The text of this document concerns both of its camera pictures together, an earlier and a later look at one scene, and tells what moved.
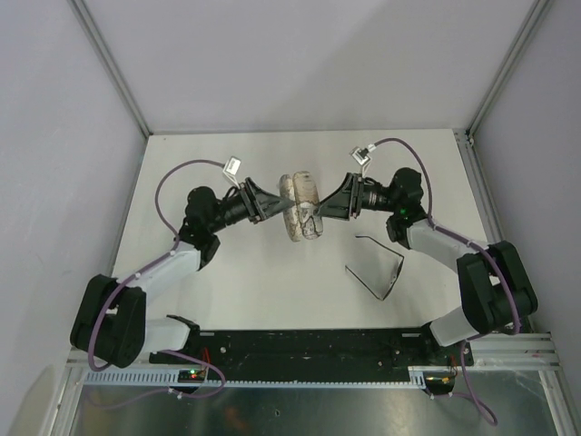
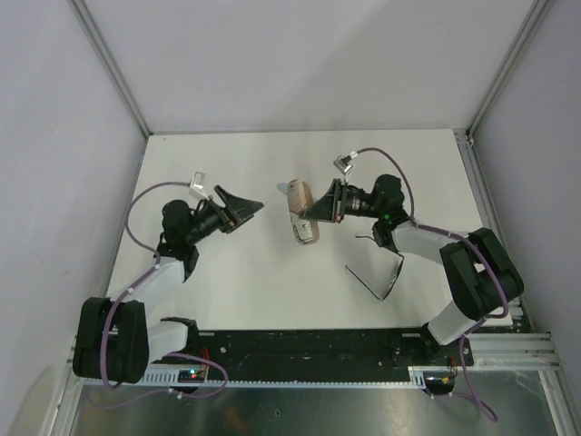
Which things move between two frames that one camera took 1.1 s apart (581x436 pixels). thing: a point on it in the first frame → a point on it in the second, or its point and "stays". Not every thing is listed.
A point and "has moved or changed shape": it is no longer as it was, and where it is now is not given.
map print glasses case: x=301 y=219 has moved or changed shape
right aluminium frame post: x=509 y=64 stays
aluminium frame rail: x=111 y=64 stays
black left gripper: x=255 y=200 → x=245 y=209
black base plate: x=319 y=354 stays
